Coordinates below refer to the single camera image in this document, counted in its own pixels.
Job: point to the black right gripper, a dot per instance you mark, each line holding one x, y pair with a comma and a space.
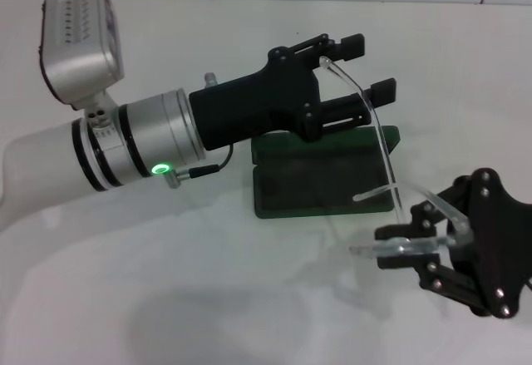
490, 240

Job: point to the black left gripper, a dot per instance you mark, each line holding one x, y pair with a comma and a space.
249, 107

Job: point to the clear frame glasses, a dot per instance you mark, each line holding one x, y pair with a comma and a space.
341, 72

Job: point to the green glasses case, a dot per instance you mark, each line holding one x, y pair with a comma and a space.
316, 186

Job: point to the silver cylindrical connector plug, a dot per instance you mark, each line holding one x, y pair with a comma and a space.
210, 80

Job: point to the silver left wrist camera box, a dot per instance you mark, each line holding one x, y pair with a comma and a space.
79, 57

